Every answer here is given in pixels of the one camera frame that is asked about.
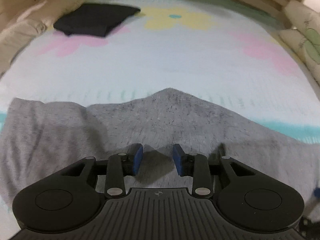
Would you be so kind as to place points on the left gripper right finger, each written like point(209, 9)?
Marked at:
point(243, 196)

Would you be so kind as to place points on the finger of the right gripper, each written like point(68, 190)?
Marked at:
point(316, 192)

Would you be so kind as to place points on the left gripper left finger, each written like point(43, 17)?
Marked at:
point(74, 195)

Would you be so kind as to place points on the floral bed sheet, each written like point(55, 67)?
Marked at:
point(217, 50)

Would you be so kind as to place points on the black folded garment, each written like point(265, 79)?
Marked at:
point(94, 19)

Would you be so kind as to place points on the beige pillow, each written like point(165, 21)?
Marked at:
point(29, 25)

